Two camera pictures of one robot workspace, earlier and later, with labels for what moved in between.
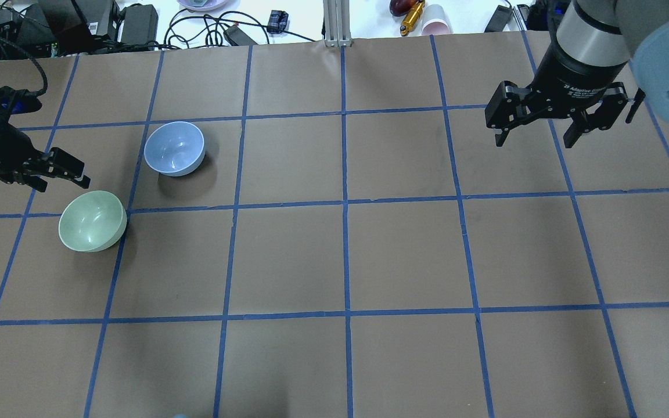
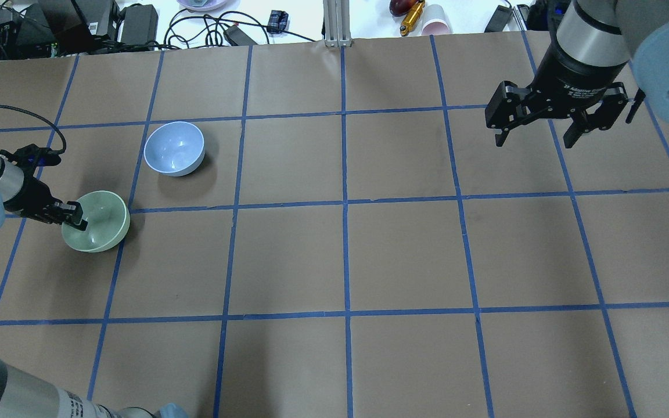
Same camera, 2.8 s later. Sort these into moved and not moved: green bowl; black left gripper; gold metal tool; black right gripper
Moved: black left gripper
Not moved: green bowl; black right gripper; gold metal tool
